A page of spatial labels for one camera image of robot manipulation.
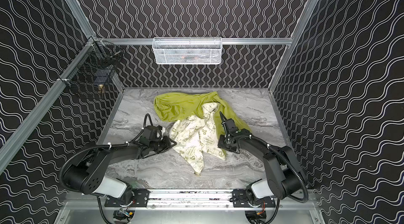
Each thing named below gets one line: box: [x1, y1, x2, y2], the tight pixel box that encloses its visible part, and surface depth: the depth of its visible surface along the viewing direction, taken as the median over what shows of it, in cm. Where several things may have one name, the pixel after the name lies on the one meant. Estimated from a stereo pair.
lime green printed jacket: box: [154, 91, 251, 176], surface depth 97 cm
